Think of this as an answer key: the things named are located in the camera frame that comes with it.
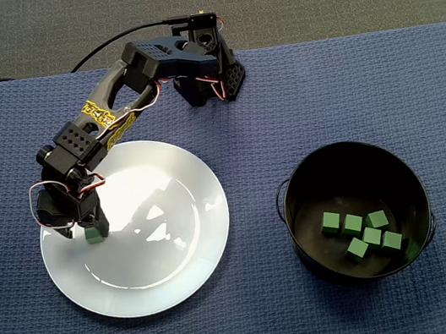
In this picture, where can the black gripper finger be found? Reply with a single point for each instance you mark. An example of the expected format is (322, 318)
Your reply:
(103, 223)
(67, 231)

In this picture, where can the green cube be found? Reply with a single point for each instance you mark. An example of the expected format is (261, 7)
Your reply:
(391, 240)
(331, 222)
(372, 237)
(352, 224)
(356, 249)
(94, 236)
(376, 219)

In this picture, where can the black robot arm with stickers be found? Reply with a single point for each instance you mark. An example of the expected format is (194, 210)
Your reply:
(78, 146)

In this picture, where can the white round plate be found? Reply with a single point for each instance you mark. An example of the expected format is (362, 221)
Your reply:
(155, 251)

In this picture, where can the black round container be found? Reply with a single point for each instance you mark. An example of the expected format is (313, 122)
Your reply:
(337, 182)

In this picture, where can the blue woven table cloth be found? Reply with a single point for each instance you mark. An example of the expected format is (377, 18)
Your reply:
(322, 94)

